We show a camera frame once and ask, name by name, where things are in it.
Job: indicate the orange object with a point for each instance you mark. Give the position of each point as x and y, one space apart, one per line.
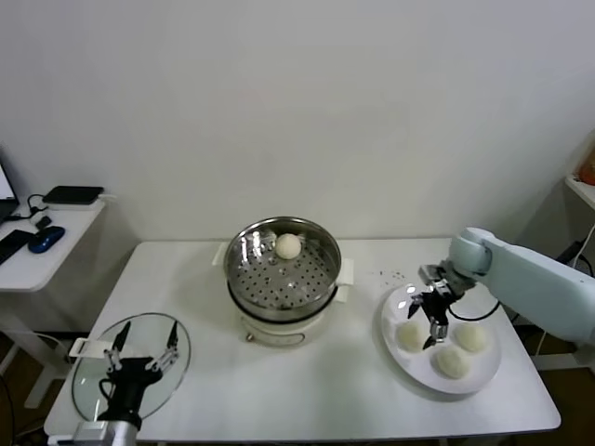
588 169

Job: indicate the white electric cooker base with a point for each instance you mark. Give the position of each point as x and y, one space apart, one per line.
279 332

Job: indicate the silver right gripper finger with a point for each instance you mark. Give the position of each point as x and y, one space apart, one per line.
438 332
416 304

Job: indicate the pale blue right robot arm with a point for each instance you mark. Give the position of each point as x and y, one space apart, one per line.
534 283

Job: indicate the white side desk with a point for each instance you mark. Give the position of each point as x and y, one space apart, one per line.
51 271

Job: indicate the scattered black crumbs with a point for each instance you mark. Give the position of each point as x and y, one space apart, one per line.
390 275

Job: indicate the large white plate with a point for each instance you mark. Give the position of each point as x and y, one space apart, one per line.
409 367

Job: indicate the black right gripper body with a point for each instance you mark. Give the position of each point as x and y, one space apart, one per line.
440 309

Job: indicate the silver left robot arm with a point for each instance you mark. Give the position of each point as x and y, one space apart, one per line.
126 433

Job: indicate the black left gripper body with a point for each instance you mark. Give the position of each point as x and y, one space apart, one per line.
129 380

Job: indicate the small black device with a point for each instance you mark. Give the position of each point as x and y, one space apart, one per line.
43 222

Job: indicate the flat black drive box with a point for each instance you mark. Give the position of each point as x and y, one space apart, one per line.
72 194

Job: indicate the perforated steel steamer basket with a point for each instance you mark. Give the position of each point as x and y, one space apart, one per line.
283 283

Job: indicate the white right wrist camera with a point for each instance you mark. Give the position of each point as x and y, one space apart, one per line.
432 272

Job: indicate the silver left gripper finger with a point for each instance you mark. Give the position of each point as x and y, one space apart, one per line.
173 343
121 341

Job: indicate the white steamed baozi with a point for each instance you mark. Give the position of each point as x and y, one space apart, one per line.
409 337
451 363
288 246
472 337

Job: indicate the blue computer mouse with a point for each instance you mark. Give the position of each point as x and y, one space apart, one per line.
45 239

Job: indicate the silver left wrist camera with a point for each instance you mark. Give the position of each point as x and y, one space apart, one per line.
95 429

